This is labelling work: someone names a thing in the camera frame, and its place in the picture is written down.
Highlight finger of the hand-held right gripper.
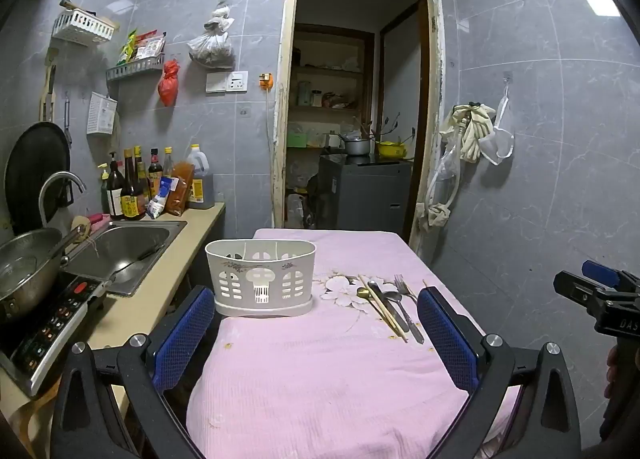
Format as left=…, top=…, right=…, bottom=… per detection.
left=553, top=270, right=601, bottom=312
left=581, top=260, right=632, bottom=290

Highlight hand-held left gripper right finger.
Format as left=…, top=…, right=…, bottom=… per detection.
left=416, top=285, right=583, bottom=459

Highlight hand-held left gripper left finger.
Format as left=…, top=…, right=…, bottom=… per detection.
left=50, top=284, right=217, bottom=459

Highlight silver spoon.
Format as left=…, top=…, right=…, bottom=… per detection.
left=384, top=290, right=417, bottom=336
left=368, top=280, right=426, bottom=345

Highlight silver fork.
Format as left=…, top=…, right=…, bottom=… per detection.
left=393, top=273, right=419, bottom=305

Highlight gold spoon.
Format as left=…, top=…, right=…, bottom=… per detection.
left=356, top=287, right=403, bottom=336

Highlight white utensil holder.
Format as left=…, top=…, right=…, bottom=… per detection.
left=205, top=239, right=317, bottom=318

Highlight person's right hand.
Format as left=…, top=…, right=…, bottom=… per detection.
left=605, top=345, right=623, bottom=400

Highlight beige kitchen counter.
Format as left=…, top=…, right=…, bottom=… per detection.
left=0, top=202, right=226, bottom=459

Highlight steel sink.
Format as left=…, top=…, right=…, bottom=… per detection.
left=64, top=220, right=188, bottom=298

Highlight cream rag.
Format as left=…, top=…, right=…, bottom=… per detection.
left=426, top=203, right=452, bottom=228

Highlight induction cooker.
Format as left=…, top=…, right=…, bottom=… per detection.
left=0, top=271, right=109, bottom=398

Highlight pink floral cloth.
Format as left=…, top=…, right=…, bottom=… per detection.
left=186, top=228, right=523, bottom=459

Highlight blue white packet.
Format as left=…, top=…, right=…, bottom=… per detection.
left=146, top=176, right=174, bottom=219

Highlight orange packet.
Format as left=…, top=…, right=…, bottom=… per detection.
left=167, top=162, right=196, bottom=217

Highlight dark bottle yellow cap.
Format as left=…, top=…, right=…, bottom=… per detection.
left=121, top=148, right=147, bottom=220

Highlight cooking oil jug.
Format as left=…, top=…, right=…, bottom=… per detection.
left=186, top=144, right=216, bottom=210

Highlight green pump bottle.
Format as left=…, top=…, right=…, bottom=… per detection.
left=99, top=164, right=112, bottom=214

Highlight grey cabinet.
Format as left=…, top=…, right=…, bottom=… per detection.
left=318, top=154, right=414, bottom=233

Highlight dark bottle red cap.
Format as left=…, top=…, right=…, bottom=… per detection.
left=148, top=148, right=164, bottom=196

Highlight hanging white bag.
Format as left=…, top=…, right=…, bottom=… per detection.
left=492, top=83, right=516, bottom=166

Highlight white sack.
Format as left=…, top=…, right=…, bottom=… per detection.
left=287, top=194, right=306, bottom=229

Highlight steel wok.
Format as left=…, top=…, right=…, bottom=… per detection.
left=0, top=225, right=87, bottom=324

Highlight cream rubber gloves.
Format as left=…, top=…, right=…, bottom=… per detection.
left=439, top=102, right=497, bottom=163

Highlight steel faucet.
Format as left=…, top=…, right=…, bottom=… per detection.
left=39, top=172, right=88, bottom=231

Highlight steel pot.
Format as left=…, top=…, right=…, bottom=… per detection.
left=339, top=136, right=372, bottom=156

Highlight dry plant twigs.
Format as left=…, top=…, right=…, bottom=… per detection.
left=359, top=112, right=402, bottom=143

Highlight black pan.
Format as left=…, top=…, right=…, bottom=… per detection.
left=4, top=122, right=71, bottom=236

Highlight white hanging basket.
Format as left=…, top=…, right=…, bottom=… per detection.
left=86, top=92, right=119, bottom=136

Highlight hanging metal ladle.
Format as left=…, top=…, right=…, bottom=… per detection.
left=62, top=92, right=74, bottom=146

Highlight red plastic bag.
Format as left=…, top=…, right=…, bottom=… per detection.
left=158, top=60, right=180, bottom=107

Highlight hanging wooden tool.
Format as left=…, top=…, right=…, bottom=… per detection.
left=40, top=46, right=59, bottom=123

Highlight clear plastic bag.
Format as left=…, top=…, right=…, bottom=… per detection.
left=187, top=0, right=236, bottom=69

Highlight wooden shelf unit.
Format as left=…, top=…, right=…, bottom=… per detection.
left=287, top=23, right=377, bottom=151

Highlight yellow green packet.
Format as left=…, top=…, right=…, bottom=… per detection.
left=118, top=30, right=137, bottom=65

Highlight red white packet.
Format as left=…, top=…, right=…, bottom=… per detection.
left=136, top=31, right=166, bottom=60

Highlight white door frame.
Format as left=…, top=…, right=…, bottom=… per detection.
left=271, top=0, right=447, bottom=251

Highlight grey wall shelf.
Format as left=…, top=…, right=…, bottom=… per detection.
left=106, top=53, right=166, bottom=81

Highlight white wall basket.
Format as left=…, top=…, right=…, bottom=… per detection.
left=51, top=9, right=117, bottom=45

